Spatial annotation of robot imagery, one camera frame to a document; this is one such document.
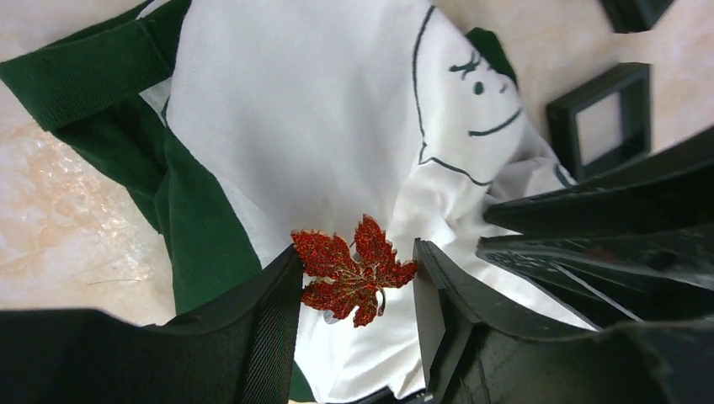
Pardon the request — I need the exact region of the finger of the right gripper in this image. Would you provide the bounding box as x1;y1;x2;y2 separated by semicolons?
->
477;224;713;328
484;129;713;237

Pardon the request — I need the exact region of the black square frame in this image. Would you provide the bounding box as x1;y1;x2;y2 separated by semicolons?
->
599;0;674;34
546;62;652;183

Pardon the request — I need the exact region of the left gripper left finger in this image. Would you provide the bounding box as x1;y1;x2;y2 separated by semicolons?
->
1;247;302;403

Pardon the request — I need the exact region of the red maple leaf brooch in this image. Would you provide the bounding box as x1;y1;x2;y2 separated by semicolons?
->
290;214;418;328

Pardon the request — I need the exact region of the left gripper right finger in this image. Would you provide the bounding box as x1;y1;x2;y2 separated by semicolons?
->
413;240;713;403

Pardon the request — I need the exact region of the white and green garment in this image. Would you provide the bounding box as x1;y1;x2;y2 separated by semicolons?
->
0;0;598;404

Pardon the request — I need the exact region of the black square frame lower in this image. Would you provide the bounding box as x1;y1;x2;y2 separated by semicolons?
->
599;0;674;34

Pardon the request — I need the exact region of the black square frame upper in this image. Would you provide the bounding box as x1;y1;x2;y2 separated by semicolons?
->
546;62;652;183

